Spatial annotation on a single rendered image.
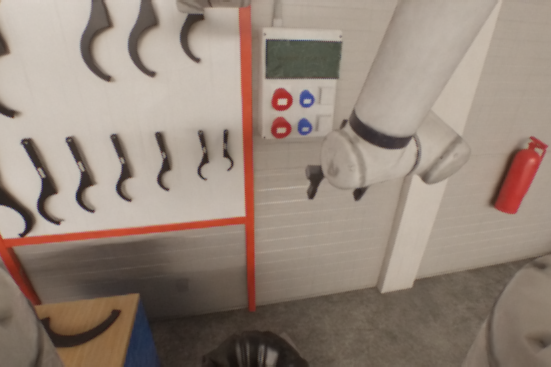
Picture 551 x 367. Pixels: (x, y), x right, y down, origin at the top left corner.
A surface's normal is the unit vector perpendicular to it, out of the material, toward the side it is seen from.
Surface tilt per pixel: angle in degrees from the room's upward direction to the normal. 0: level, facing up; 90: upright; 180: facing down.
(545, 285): 12
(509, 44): 90
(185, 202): 90
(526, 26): 90
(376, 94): 93
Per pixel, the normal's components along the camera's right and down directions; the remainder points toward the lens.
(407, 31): -0.84, 0.28
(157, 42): 0.21, 0.45
